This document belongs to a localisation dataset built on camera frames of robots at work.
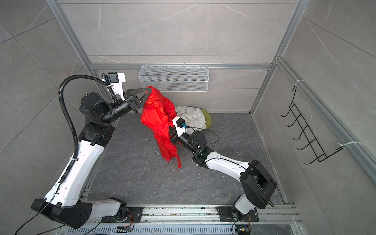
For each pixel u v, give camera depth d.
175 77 0.96
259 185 0.45
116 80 0.46
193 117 1.01
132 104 0.48
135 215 0.73
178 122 0.59
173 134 0.64
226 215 0.73
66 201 0.37
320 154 0.58
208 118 1.11
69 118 0.41
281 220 0.73
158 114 0.62
